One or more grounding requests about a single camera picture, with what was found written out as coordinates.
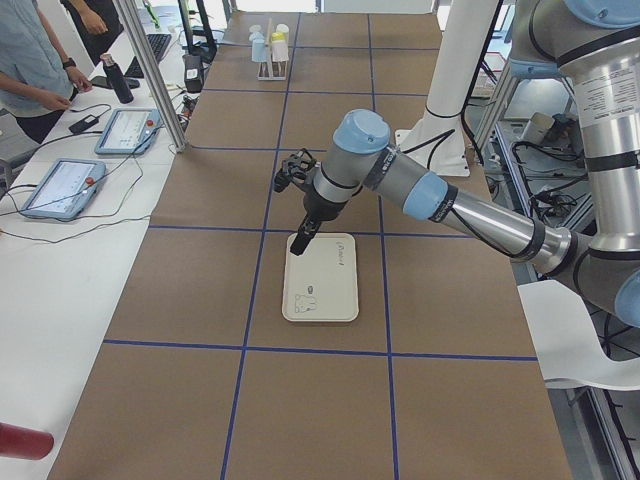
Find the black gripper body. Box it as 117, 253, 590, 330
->
279, 148, 345, 225

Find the pink plastic cup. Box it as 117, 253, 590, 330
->
271, 40, 289, 63

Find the light blue cup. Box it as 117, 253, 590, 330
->
249, 32, 265, 43
251, 38, 267, 63

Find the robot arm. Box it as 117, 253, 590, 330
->
273, 1, 639, 326

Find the cream plastic tray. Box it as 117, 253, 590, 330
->
282, 233, 359, 323

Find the far teach pendant tablet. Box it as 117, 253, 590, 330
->
94, 108, 163, 155

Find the teach pendant tablet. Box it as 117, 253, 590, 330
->
20, 158, 107, 221
94, 108, 163, 155

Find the black keyboard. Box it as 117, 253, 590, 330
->
122, 32, 173, 79

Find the black water bottle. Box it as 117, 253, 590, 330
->
100, 53, 134, 104

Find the black power adapter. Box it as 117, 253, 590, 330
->
68, 115, 99, 135

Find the black smartphone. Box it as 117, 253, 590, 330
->
90, 76, 111, 89

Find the near teach pendant tablet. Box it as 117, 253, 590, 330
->
20, 158, 107, 221

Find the person in yellow shirt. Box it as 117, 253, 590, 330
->
61, 0, 124, 65

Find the person in blue shirt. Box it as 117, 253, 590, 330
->
1, 0, 92, 143

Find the white plastic chair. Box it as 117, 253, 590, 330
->
518, 280, 639, 391

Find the red water bottle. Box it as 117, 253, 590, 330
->
0, 423, 54, 460

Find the white wire cup rack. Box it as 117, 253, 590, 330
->
256, 33, 290, 80

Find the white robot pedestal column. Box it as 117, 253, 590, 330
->
396, 0, 502, 177

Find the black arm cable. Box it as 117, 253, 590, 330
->
399, 128, 457, 166

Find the aluminium frame post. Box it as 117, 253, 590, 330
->
114, 0, 187, 153

